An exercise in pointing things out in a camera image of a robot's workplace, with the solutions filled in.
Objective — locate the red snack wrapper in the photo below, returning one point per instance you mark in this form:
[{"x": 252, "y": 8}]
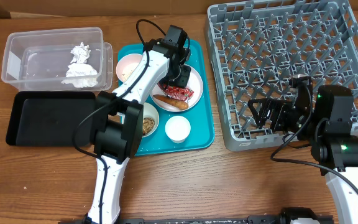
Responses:
[{"x": 182, "y": 94}]

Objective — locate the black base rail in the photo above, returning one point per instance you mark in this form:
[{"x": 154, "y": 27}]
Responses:
[{"x": 286, "y": 216}]

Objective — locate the small white bowl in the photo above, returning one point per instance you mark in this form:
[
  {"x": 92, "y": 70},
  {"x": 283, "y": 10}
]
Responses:
[{"x": 151, "y": 112}]

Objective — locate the large white plate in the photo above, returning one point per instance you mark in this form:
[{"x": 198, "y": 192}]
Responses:
[{"x": 195, "y": 83}]

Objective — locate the brown food scrap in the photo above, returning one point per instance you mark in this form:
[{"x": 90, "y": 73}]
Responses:
[{"x": 148, "y": 125}]

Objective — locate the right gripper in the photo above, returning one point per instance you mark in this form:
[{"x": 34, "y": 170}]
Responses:
[{"x": 265, "y": 107}]

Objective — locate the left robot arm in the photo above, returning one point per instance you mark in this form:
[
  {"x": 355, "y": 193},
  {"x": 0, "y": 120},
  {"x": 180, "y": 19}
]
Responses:
[{"x": 116, "y": 130}]

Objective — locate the teal plastic tray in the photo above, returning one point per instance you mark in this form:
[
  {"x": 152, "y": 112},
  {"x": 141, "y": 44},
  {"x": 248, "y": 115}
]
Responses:
[{"x": 200, "y": 117}]

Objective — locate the grey dishwasher rack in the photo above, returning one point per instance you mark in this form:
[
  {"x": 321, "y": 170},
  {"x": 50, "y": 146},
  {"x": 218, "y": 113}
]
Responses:
[{"x": 255, "y": 47}]

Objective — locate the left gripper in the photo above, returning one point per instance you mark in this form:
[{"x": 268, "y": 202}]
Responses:
[{"x": 183, "y": 81}]

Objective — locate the black plastic tray bin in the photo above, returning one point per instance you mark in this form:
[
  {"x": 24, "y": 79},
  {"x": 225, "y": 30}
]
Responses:
[{"x": 47, "y": 118}]

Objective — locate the white napkin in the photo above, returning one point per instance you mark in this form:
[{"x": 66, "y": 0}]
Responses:
[{"x": 79, "y": 71}]

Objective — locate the clear plastic waste bin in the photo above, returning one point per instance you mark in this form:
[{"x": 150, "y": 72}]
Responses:
[{"x": 38, "y": 60}]

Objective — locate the white plastic cup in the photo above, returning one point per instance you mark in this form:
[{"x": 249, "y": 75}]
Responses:
[{"x": 177, "y": 129}]

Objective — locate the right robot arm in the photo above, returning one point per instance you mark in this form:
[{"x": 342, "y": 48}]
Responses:
[{"x": 324, "y": 122}]

